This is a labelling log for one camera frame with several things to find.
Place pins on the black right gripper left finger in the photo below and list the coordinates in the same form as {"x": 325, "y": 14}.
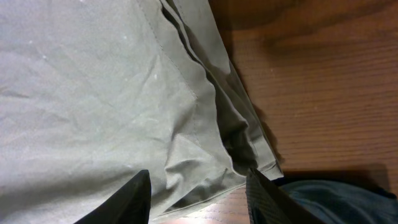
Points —
{"x": 129, "y": 205}

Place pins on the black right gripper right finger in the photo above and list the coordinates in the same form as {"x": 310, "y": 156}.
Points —
{"x": 267, "y": 204}

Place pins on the khaki shorts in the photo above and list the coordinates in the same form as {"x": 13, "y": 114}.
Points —
{"x": 92, "y": 92}

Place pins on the folded navy blue shorts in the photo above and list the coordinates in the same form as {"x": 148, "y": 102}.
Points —
{"x": 338, "y": 202}

